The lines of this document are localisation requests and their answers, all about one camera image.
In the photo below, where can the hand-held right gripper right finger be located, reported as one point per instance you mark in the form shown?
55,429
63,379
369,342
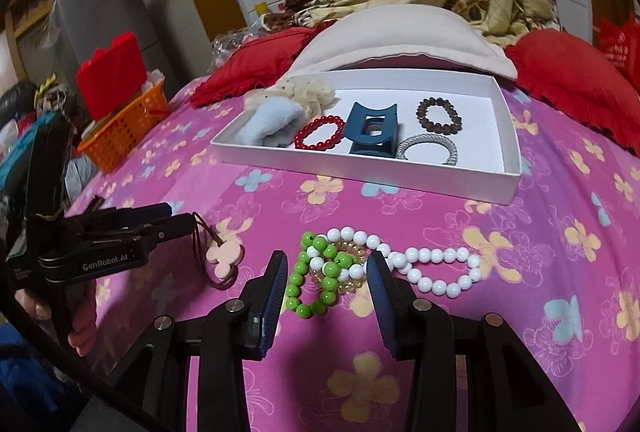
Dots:
381,304

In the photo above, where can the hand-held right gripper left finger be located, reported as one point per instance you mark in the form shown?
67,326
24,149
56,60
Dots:
272,299

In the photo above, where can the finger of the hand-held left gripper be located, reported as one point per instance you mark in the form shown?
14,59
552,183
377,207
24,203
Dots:
150,211
172,228

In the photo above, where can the white shallow box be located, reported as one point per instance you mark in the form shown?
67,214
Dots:
475,151

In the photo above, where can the person's left hand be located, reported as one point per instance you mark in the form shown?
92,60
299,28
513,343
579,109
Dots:
82,317

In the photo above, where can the orange plastic basket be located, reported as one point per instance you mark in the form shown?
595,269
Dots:
125,131

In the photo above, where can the pink floral bedsheet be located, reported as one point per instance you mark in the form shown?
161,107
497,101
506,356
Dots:
450,362

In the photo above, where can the red paper box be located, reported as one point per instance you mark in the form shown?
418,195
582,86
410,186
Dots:
110,76

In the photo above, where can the light blue fluffy scrunchie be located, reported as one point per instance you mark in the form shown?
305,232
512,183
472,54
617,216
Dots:
270,121

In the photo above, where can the grey refrigerator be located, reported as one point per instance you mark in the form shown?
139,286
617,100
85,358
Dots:
100,11

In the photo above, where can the red fringed cushion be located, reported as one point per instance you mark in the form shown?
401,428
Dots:
250,66
565,71

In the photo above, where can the clear plastic bag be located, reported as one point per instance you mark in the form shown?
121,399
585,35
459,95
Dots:
232,44

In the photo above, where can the dark blue hair claw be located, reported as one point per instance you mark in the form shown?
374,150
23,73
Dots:
361,116

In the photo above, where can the cream lace scrunchie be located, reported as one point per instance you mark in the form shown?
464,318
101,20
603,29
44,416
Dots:
310,94

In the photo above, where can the white pillow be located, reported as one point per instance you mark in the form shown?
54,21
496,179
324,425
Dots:
400,31

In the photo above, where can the red plastic bag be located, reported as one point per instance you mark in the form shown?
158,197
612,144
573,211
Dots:
617,46

